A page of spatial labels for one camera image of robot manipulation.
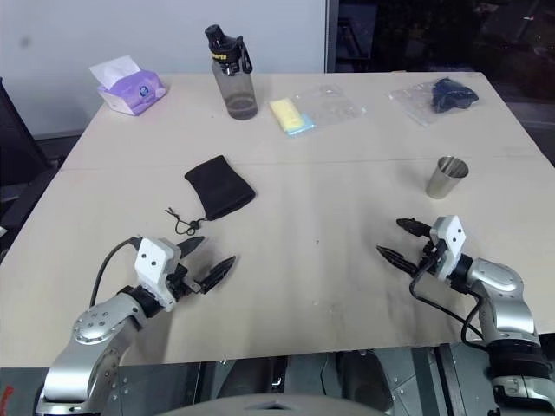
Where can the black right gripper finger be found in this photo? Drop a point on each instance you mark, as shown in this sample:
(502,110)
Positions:
(412,225)
(395,257)

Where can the clear bag with dark cloth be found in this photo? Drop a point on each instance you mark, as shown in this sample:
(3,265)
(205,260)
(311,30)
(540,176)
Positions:
(438,99)

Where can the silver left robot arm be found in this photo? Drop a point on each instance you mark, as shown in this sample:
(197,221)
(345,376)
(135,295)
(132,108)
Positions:
(93,329)

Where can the purple tissue pack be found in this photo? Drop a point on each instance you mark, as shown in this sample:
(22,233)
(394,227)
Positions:
(130,89)

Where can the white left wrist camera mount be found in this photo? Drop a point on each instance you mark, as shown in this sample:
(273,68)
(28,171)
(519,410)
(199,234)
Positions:
(152,264)

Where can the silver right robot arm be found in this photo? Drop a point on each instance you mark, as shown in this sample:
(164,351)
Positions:
(498,281)

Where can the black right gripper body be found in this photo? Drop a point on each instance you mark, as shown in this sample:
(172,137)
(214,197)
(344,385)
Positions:
(427,259)

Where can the grey sports water bottle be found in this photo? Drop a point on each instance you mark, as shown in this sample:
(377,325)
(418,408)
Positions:
(233,78)

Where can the clear bag with yellow sponge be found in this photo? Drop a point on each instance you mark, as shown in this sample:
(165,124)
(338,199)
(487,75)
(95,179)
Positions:
(310,110)

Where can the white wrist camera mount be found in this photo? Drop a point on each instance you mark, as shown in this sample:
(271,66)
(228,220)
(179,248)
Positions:
(451,236)
(152,264)

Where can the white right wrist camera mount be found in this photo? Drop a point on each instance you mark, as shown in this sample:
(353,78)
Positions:
(451,236)

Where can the stainless steel cup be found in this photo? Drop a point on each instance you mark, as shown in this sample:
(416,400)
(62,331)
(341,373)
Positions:
(446,178)

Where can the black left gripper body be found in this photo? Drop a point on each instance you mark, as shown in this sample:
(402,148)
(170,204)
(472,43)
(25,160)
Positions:
(182,282)

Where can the dark rounded robot base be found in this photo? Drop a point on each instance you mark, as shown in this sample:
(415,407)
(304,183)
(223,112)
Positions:
(277,405)

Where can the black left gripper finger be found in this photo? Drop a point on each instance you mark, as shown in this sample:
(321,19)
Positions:
(191,246)
(220,271)

